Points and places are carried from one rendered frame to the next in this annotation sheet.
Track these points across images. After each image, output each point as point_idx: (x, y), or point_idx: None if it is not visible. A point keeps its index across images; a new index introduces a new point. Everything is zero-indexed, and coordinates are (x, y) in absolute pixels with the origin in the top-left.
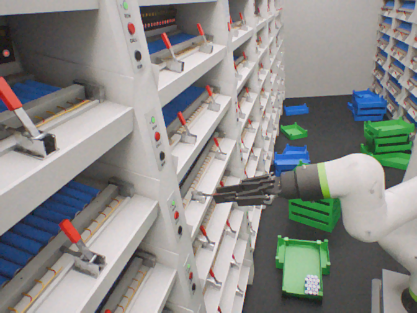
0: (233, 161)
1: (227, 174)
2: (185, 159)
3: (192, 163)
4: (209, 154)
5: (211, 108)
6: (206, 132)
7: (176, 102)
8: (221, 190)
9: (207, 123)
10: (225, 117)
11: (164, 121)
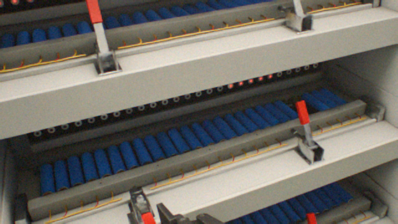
0: (397, 186)
1: (376, 211)
2: (28, 93)
3: (219, 140)
4: (292, 140)
5: (290, 23)
6: (182, 61)
7: (223, 2)
8: (160, 213)
9: (224, 47)
10: (390, 68)
11: (125, 23)
